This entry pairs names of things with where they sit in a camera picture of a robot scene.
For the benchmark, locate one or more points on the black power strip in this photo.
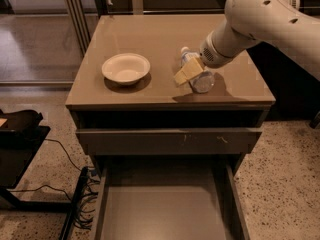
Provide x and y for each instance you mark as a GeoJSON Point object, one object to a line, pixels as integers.
{"type": "Point", "coordinates": [82, 180]}

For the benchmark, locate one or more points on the grey drawer cabinet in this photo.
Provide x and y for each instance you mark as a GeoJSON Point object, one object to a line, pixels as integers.
{"type": "Point", "coordinates": [239, 98]}

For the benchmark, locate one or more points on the metal railing frame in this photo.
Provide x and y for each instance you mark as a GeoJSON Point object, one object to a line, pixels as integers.
{"type": "Point", "coordinates": [116, 0]}

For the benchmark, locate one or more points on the blue label plastic bottle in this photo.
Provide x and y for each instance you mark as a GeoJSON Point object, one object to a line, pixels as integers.
{"type": "Point", "coordinates": [205, 81]}

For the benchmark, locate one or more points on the open middle grey drawer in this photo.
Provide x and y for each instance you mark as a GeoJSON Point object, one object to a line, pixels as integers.
{"type": "Point", "coordinates": [180, 199]}

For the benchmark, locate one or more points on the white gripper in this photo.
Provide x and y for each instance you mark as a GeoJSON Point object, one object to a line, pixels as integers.
{"type": "Point", "coordinates": [210, 58]}

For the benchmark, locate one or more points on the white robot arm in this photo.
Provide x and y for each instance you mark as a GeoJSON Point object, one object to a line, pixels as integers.
{"type": "Point", "coordinates": [250, 22]}

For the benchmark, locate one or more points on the closed top grey drawer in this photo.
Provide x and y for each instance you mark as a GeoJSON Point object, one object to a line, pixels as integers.
{"type": "Point", "coordinates": [194, 141]}

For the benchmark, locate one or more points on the black side table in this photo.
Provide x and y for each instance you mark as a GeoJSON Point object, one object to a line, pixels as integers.
{"type": "Point", "coordinates": [21, 136]}

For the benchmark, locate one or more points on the white paper bowl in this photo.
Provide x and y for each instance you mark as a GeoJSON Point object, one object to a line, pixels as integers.
{"type": "Point", "coordinates": [126, 68]}

